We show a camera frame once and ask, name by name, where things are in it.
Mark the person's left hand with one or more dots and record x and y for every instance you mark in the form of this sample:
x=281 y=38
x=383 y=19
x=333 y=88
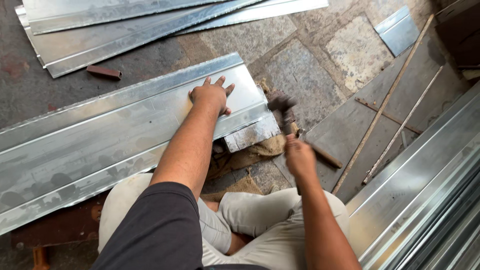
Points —
x=210 y=96

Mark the person's right hand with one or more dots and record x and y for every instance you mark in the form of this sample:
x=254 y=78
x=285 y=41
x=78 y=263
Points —
x=300 y=156

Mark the person's right fingers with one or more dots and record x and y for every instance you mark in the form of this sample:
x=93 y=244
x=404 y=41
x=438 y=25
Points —
x=290 y=144

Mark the dark iron hammer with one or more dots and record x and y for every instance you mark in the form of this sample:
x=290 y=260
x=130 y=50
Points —
x=282 y=107

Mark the long galvanised metal sheet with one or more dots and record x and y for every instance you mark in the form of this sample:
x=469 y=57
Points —
x=112 y=127

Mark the brown burlap sack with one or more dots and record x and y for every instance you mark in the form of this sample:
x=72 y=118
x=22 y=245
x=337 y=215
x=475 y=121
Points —
x=247 y=153

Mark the flat grey metal sheet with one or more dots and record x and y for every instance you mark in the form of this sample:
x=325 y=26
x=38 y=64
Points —
x=348 y=123

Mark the beige trousers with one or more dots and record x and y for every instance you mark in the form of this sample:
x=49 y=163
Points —
x=270 y=221

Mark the long wooden stick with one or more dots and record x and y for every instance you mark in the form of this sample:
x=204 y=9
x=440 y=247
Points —
x=382 y=105

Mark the thin rusty metal rod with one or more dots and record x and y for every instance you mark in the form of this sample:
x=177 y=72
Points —
x=390 y=117

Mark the thin grey metal rod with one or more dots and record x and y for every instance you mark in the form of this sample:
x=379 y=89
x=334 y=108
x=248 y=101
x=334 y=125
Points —
x=403 y=125

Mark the stack of folded metal sheets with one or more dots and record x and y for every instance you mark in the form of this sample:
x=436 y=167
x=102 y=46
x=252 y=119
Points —
x=420 y=195

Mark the small galvanised sheet offcut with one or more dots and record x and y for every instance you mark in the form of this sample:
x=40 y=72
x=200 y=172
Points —
x=398 y=32

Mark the dark grey shirt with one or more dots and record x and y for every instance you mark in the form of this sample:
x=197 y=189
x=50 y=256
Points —
x=157 y=232

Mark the small rusty metal piece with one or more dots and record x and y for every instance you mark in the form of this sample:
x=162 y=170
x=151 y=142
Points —
x=104 y=72

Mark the rusty metal stand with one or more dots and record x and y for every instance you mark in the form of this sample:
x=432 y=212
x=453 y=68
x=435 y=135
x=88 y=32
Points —
x=56 y=227

